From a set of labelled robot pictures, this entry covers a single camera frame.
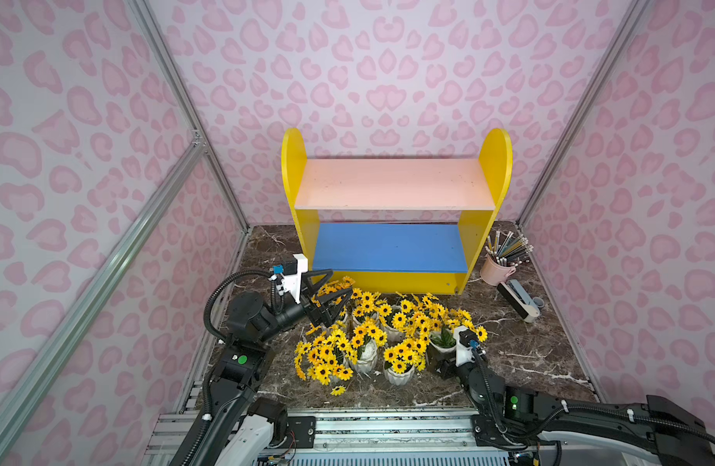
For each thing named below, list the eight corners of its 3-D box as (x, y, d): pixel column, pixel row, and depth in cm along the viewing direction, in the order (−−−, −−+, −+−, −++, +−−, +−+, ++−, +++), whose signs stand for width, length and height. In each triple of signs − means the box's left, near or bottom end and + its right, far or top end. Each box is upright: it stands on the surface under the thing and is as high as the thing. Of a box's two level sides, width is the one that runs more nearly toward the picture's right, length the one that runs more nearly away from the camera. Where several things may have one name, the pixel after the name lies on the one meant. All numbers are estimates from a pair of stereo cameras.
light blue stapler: (525, 324, 94) (530, 319, 91) (495, 289, 102) (499, 283, 99) (540, 317, 95) (545, 311, 92) (510, 283, 104) (514, 277, 101)
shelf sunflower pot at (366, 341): (361, 380, 83) (360, 360, 71) (345, 362, 87) (341, 339, 74) (384, 358, 87) (386, 336, 74) (367, 341, 91) (367, 317, 78)
